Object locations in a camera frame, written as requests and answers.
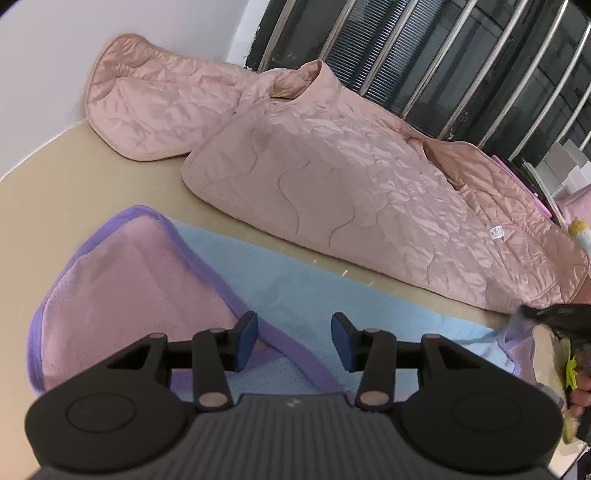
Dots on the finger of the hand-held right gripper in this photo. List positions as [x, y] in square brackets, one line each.
[554, 316]

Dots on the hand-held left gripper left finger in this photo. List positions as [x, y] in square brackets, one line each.
[247, 339]

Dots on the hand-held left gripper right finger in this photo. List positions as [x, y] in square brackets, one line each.
[344, 341]

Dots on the pink blue purple-trimmed baby top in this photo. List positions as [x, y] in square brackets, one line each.
[300, 295]

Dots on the pink quilted jacket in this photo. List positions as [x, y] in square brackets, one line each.
[346, 184]

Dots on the person's right hand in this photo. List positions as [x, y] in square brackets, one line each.
[582, 392]

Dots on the white yellow plush toy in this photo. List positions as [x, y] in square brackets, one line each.
[581, 228]

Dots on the pink pouch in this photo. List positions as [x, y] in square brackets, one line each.
[577, 205]

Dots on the stack of white boxes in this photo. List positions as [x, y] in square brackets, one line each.
[568, 166]

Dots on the window with metal bars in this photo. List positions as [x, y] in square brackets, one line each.
[415, 46]

